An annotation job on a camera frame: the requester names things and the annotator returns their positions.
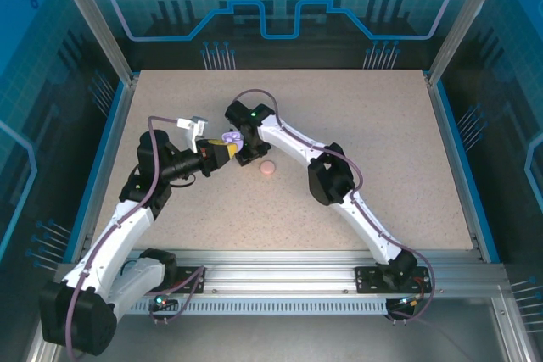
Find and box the aluminium mounting rail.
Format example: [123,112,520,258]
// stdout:
[54,248,508,298]

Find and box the aluminium frame post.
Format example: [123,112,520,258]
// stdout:
[425,0,513,87]
[46,0,140,86]

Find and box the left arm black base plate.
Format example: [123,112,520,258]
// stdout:
[163,265,208,295]

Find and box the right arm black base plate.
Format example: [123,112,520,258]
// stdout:
[354,266,433,295]

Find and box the connector with orange wires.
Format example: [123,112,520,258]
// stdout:
[397,292,426,308]

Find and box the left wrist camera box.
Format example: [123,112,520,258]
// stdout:
[176,114,210,154]

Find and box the blue table side trim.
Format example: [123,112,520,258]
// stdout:
[62,80,131,265]
[432,81,502,265]

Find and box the aluminium table side bar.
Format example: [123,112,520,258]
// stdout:
[425,75,487,264]
[78,75,140,264]

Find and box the purple earbud charging case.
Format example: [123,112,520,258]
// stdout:
[220,131,244,152]

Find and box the metal bottom tray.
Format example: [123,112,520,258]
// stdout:
[23,284,538,362]

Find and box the slotted grey cable duct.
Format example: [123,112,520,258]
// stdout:
[125,298,390,316]

